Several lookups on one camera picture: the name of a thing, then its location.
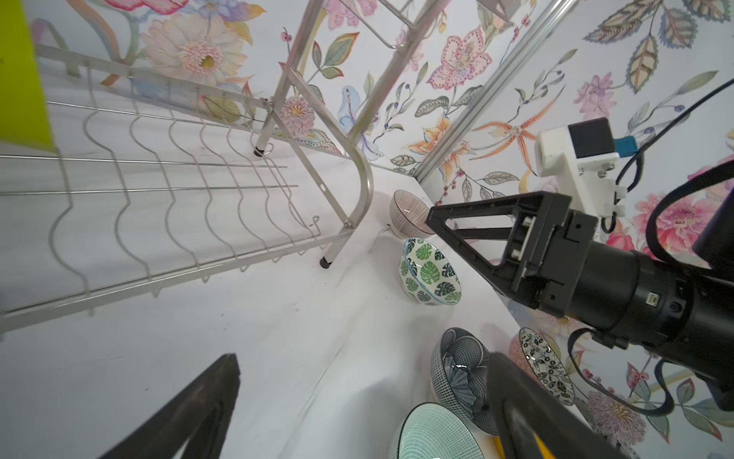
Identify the pale teal glass bowl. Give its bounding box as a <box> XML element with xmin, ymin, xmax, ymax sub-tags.
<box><xmin>387</xmin><ymin>403</ymin><xmax>485</xmax><ymax>459</ymax></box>

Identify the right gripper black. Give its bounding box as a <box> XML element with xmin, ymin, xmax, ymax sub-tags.
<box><xmin>426</xmin><ymin>192</ymin><xmax>694</xmax><ymax>347</ymax></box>

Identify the yellow bowl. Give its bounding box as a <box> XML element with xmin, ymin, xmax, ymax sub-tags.
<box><xmin>493</xmin><ymin>434</ymin><xmax>555</xmax><ymax>459</ymax></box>

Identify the dark blue patterned bowl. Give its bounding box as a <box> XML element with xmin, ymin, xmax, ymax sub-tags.
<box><xmin>430</xmin><ymin>327</ymin><xmax>498</xmax><ymax>436</ymax></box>

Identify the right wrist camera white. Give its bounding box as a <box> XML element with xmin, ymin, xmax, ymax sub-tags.
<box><xmin>534</xmin><ymin>118</ymin><xmax>638</xmax><ymax>218</ymax></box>

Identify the pink striped bowl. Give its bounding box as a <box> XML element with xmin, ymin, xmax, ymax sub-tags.
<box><xmin>389</xmin><ymin>189</ymin><xmax>434</xmax><ymax>239</ymax></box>

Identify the steel wire dish rack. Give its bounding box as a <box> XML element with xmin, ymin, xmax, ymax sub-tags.
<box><xmin>1</xmin><ymin>1</ymin><xmax>443</xmax><ymax>333</ymax></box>

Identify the green leaf pattern bowl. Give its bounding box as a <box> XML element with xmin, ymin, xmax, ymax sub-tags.
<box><xmin>399</xmin><ymin>237</ymin><xmax>462</xmax><ymax>306</ymax></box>

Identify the black white floral bowl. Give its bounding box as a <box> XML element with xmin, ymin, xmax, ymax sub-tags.
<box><xmin>518</xmin><ymin>327</ymin><xmax>575</xmax><ymax>407</ymax></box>

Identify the lime green bowl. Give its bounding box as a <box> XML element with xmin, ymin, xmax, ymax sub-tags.
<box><xmin>1</xmin><ymin>1</ymin><xmax>55</xmax><ymax>152</ymax></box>

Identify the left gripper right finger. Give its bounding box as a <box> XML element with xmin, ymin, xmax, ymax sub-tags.
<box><xmin>487</xmin><ymin>353</ymin><xmax>623</xmax><ymax>459</ymax></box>

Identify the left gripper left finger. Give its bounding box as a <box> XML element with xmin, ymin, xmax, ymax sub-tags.
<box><xmin>103</xmin><ymin>354</ymin><xmax>240</xmax><ymax>458</ymax></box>

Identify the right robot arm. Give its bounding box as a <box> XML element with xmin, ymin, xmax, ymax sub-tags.
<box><xmin>427</xmin><ymin>163</ymin><xmax>733</xmax><ymax>411</ymax></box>

